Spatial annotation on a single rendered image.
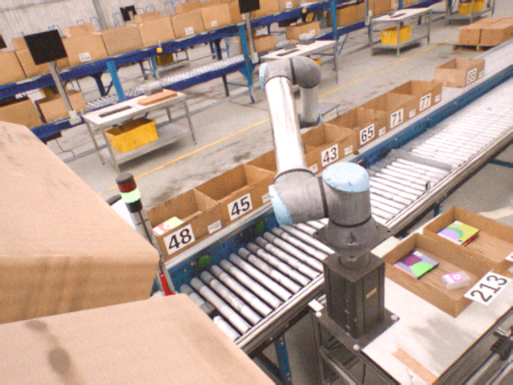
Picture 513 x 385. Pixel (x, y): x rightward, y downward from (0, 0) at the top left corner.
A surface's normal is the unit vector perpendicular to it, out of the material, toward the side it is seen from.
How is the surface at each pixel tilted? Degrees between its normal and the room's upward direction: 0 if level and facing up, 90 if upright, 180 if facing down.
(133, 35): 90
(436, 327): 0
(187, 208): 90
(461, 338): 0
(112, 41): 90
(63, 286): 90
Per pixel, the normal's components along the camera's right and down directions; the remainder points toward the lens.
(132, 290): 0.63, 0.30
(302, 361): -0.16, -0.85
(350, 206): -0.01, 0.55
